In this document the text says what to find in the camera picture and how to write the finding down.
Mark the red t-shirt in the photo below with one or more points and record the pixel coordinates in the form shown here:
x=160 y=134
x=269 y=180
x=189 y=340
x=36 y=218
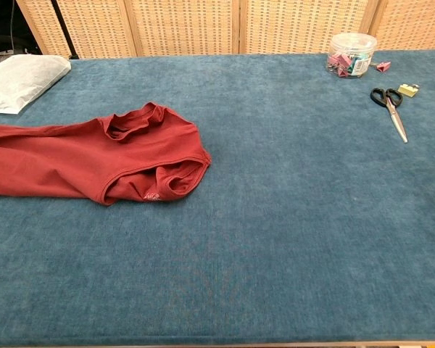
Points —
x=58 y=156

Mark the blue carpet table cover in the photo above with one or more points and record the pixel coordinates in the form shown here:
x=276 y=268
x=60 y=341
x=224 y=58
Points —
x=275 y=217

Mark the wicker folding screen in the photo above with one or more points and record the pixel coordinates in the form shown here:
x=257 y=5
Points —
x=185 y=25

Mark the clear jar of binder clips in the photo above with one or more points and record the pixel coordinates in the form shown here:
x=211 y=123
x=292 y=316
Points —
x=351 y=50

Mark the pink binder clip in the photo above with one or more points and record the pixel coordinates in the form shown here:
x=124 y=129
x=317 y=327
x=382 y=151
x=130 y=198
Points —
x=384 y=66

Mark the plain white frosted bag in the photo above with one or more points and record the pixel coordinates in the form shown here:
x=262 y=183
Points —
x=18 y=83

